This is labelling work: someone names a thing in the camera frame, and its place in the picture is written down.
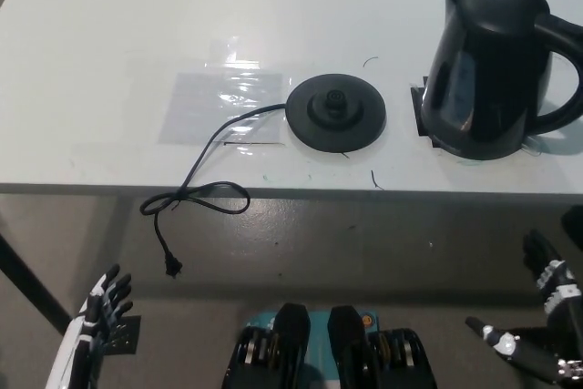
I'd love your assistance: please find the black electric kettle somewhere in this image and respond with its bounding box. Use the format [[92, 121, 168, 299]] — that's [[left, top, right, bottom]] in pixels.
[[419, 0, 583, 162]]

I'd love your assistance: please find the black tape patch on desk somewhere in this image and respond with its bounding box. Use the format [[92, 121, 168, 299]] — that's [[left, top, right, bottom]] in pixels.
[[409, 77, 445, 151]]

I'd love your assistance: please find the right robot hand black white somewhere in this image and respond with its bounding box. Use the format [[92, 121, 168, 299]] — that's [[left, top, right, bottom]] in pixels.
[[464, 228, 583, 388]]

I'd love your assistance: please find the clear plastic sheet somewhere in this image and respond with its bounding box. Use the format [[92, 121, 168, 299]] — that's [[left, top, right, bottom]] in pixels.
[[157, 36, 291, 147]]

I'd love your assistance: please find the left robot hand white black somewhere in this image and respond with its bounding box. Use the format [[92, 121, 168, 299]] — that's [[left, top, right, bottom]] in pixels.
[[43, 263, 134, 389]]

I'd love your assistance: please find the round black kettle base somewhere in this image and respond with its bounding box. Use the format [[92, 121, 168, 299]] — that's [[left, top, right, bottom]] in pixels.
[[284, 73, 389, 154]]

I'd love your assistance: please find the black power cord with plug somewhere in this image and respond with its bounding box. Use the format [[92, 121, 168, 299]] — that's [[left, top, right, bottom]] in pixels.
[[139, 101, 289, 280]]

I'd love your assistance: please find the dark rounded floor object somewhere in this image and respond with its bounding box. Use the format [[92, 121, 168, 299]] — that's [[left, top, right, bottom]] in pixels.
[[560, 206, 583, 249]]

